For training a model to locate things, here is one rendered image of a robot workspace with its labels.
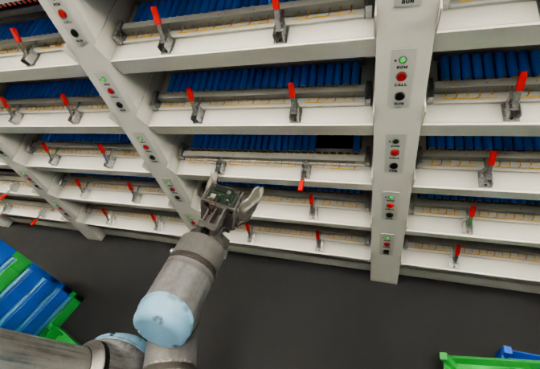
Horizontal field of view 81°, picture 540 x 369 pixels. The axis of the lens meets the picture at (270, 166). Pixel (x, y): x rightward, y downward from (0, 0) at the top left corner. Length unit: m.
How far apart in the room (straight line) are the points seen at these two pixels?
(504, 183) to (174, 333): 0.77
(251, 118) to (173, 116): 0.24
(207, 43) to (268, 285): 0.95
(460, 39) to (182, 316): 0.63
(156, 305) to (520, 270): 1.06
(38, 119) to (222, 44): 0.77
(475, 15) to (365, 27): 0.17
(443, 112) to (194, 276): 0.58
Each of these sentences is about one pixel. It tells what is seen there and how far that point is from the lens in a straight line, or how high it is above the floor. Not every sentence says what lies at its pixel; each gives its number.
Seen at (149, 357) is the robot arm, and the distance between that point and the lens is 0.66.
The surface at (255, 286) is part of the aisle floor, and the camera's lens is 1.36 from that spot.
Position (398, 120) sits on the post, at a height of 0.75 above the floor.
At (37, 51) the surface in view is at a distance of 1.11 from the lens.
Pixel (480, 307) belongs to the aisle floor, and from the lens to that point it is 1.35.
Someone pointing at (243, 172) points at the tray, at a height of 0.55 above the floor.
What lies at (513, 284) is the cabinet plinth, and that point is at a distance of 1.38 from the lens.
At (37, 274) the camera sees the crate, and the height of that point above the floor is 0.27.
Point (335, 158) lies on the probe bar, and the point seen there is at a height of 0.58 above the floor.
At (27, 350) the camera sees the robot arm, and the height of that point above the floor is 0.60.
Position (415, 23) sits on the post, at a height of 0.95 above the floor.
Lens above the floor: 1.19
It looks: 43 degrees down
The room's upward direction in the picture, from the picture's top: 16 degrees counter-clockwise
